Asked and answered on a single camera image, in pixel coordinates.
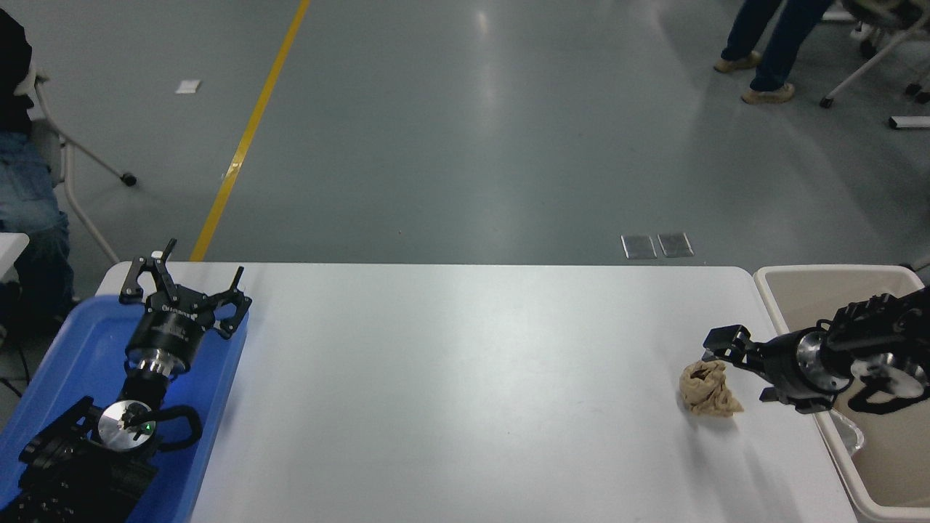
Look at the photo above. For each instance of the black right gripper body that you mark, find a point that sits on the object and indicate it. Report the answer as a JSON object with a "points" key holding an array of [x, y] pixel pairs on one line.
{"points": [[781, 359]]}

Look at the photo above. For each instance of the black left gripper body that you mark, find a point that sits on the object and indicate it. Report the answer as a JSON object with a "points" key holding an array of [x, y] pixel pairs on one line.
{"points": [[166, 329]]}

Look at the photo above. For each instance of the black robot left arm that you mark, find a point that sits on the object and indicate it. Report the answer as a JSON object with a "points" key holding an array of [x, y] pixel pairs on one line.
{"points": [[69, 472]]}

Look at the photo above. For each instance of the grey furniture leg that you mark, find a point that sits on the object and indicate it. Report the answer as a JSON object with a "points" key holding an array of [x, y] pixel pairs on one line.
{"points": [[920, 263]]}

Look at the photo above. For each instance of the tan paper ball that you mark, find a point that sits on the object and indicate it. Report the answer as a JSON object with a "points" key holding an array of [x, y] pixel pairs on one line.
{"points": [[706, 392]]}

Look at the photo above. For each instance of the metal floor cover plate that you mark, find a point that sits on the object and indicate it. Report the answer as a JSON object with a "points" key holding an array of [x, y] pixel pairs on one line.
{"points": [[639, 246], [676, 244]]}

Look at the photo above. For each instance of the standing person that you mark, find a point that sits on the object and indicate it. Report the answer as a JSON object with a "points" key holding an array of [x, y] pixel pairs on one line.
{"points": [[781, 43]]}

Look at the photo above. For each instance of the white bar on floor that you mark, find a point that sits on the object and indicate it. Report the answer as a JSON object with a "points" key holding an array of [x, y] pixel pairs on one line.
{"points": [[910, 123]]}

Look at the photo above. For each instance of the blue plastic tray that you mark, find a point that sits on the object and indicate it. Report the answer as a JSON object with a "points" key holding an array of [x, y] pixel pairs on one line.
{"points": [[80, 349]]}

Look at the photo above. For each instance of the large pale plastic bin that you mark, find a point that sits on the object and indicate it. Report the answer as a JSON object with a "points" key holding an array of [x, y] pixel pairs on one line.
{"points": [[883, 450]]}

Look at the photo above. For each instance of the seated person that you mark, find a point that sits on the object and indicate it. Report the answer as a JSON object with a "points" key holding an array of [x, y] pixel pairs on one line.
{"points": [[25, 181]]}

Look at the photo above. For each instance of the white frame wheeled chair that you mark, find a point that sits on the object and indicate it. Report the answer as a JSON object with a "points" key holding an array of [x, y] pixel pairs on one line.
{"points": [[69, 156], [868, 62]]}

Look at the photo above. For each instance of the small white side table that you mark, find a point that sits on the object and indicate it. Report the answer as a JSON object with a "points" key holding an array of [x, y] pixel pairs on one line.
{"points": [[11, 250]]}

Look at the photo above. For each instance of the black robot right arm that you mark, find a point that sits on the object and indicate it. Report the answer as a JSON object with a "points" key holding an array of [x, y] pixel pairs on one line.
{"points": [[872, 319]]}

